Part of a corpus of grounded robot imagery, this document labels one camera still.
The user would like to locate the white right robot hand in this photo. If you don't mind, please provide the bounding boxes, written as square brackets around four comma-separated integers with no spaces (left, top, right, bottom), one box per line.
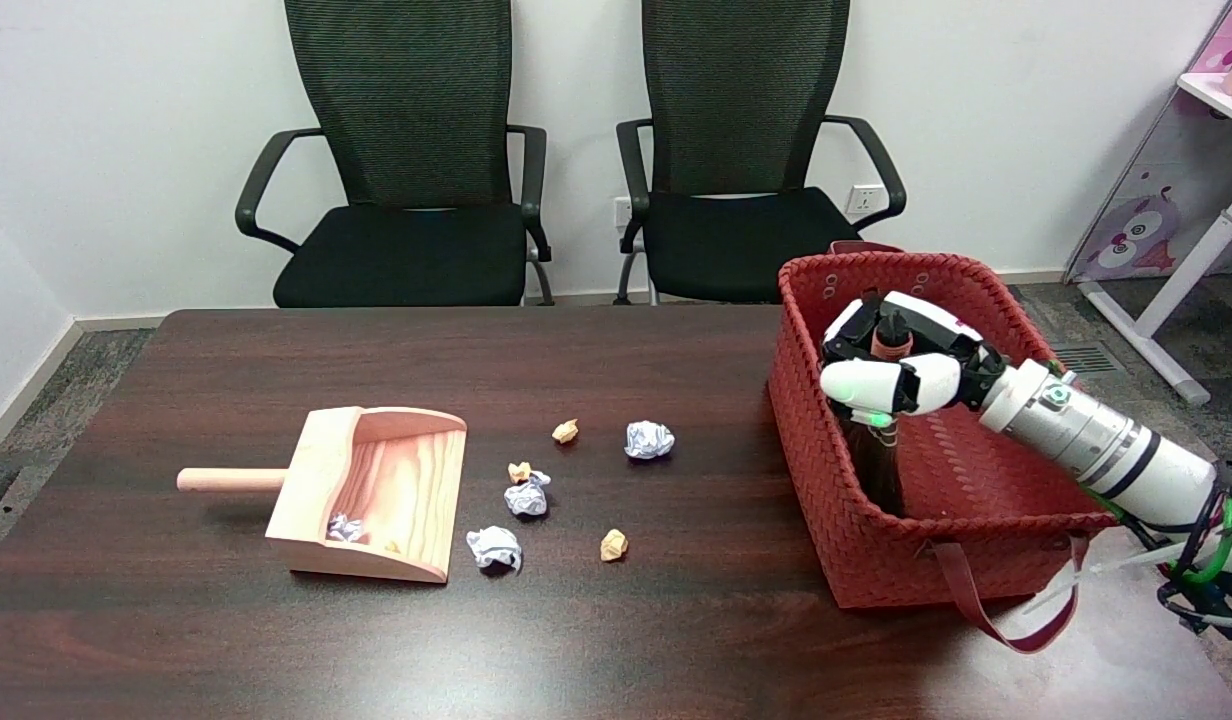
[819,290,1008,427]

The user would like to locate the brown straw hand broom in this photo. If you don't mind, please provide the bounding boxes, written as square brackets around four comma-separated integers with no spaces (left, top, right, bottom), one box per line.
[842,311,914,518]

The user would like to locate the red woven basket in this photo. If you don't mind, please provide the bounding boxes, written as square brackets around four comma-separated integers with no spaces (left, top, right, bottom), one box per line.
[767,240,1127,656]

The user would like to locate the metal floor vent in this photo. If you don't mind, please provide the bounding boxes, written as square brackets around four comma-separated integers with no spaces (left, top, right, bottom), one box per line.
[1051,342,1118,377]

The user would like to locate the black mesh office chair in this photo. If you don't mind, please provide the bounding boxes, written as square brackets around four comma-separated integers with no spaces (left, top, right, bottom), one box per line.
[615,0,908,306]
[235,0,556,309]

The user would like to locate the white stand leg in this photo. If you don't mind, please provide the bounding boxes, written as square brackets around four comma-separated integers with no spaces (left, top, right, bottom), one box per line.
[1078,176,1232,406]

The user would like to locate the pink white shelf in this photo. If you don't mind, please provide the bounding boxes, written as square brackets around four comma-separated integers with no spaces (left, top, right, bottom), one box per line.
[1176,0,1232,133]

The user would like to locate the wooden dustpan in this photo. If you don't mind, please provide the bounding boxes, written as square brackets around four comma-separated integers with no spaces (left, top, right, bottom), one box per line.
[176,405,469,585]

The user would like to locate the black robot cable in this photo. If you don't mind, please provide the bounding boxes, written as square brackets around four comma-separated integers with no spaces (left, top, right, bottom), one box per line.
[1156,460,1232,635]

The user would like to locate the green robot cable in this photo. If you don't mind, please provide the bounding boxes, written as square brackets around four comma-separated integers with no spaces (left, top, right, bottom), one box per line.
[1096,480,1232,589]

